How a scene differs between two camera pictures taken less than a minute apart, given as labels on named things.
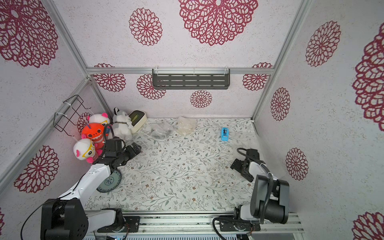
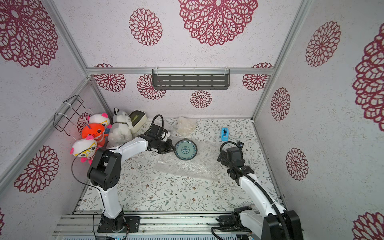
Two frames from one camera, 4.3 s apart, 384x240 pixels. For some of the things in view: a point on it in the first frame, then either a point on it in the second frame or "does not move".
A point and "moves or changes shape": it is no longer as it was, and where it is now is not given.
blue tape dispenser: [225, 136] does not move
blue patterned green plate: [111, 183] moves or changes shape
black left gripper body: [129, 153] -> [164, 147]
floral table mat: [184, 164] does not move
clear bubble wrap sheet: [185, 126] does not move
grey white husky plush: [122, 126] does not move
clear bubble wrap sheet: [270, 142] -> [205, 164]
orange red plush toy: [95, 131] does not move
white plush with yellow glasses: [84, 149] does not move
